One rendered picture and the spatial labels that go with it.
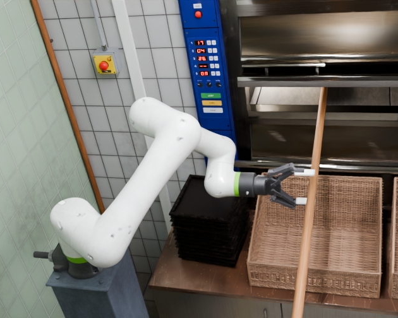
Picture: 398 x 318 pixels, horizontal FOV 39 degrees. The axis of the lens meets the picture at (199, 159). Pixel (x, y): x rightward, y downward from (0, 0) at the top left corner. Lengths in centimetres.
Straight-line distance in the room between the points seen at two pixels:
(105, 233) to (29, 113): 105
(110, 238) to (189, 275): 105
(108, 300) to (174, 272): 83
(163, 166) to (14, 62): 104
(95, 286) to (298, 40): 124
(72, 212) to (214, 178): 59
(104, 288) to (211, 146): 63
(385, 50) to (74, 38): 132
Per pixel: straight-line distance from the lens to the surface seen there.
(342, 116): 249
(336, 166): 218
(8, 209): 246
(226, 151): 208
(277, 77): 225
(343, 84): 224
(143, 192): 163
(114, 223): 163
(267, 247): 268
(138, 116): 176
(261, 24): 234
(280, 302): 251
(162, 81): 255
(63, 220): 173
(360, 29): 230
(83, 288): 185
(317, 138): 227
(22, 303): 263
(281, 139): 259
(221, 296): 255
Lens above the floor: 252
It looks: 36 degrees down
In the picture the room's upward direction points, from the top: 10 degrees counter-clockwise
